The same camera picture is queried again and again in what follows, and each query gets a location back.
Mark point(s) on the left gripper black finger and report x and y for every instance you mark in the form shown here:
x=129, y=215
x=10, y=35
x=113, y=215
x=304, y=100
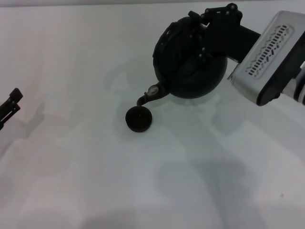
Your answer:
x=16, y=94

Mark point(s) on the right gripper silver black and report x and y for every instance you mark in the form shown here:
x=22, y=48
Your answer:
x=269, y=59

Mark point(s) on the black round teapot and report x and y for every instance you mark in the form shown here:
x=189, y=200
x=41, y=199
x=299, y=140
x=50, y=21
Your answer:
x=188, y=78

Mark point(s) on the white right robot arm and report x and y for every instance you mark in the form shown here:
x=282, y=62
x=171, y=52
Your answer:
x=301, y=86

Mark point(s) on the small black teacup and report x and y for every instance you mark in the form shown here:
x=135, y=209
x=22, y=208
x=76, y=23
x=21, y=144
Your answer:
x=138, y=118

